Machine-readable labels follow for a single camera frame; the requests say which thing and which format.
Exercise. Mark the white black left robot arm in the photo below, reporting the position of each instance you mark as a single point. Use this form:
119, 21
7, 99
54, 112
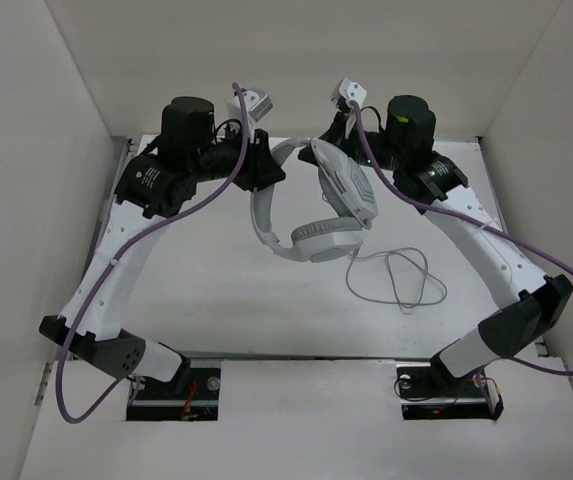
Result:
185, 167

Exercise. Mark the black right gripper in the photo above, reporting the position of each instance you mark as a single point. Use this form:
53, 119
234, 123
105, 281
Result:
335, 136

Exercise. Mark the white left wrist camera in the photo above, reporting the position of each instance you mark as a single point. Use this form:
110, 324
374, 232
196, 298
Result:
257, 101

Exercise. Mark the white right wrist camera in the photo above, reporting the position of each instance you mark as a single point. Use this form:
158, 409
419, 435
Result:
346, 92

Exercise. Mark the white grey headphones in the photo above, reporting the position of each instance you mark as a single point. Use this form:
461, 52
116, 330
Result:
326, 217

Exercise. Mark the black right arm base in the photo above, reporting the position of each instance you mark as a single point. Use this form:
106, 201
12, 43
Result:
424, 397

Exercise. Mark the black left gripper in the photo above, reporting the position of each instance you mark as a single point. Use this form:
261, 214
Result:
262, 169

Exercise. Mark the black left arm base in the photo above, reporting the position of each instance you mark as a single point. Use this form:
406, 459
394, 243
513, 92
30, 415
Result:
198, 400

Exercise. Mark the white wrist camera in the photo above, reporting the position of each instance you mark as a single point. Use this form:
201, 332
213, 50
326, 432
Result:
346, 92
257, 101

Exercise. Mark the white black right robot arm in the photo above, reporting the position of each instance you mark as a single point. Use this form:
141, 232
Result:
529, 301

